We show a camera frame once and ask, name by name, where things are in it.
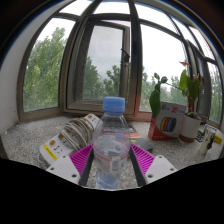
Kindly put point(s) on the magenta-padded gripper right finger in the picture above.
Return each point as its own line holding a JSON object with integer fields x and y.
{"x": 160, "y": 168}

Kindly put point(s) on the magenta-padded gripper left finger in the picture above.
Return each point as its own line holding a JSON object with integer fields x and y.
{"x": 63, "y": 168}

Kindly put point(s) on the clear blue-capped water bottle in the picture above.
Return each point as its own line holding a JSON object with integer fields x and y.
{"x": 111, "y": 143}

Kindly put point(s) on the white power strip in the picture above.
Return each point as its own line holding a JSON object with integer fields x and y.
{"x": 53, "y": 150}

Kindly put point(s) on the dark box with colourful stripes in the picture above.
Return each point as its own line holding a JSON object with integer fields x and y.
{"x": 136, "y": 134}

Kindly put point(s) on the red white spool-print box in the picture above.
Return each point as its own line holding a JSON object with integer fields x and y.
{"x": 168, "y": 123}

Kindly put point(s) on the potted plant in white pot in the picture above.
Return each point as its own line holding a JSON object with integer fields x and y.
{"x": 190, "y": 128}

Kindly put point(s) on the black grid trivet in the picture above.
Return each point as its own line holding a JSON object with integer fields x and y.
{"x": 199, "y": 136}

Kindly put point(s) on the white mug with black lettering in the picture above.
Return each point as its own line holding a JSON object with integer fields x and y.
{"x": 207, "y": 138}

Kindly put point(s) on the metal-framed window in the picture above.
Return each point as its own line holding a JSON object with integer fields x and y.
{"x": 135, "y": 66}

